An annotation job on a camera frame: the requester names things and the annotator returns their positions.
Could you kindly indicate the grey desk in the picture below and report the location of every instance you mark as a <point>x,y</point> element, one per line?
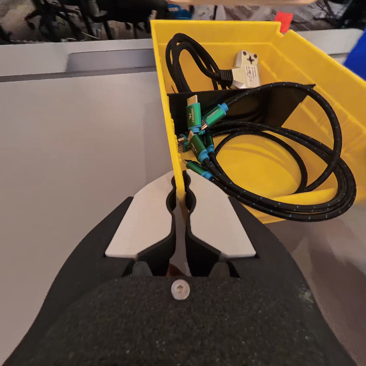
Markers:
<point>71,143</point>

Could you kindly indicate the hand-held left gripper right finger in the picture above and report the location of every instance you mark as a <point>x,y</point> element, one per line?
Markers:
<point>220,228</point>

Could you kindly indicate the blue plastic bin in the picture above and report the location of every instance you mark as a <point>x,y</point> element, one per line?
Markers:
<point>357,60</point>

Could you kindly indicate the yellow plastic bin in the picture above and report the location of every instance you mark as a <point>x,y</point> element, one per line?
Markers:
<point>257,37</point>

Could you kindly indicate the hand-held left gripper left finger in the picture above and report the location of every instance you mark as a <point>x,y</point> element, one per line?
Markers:
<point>140,226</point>

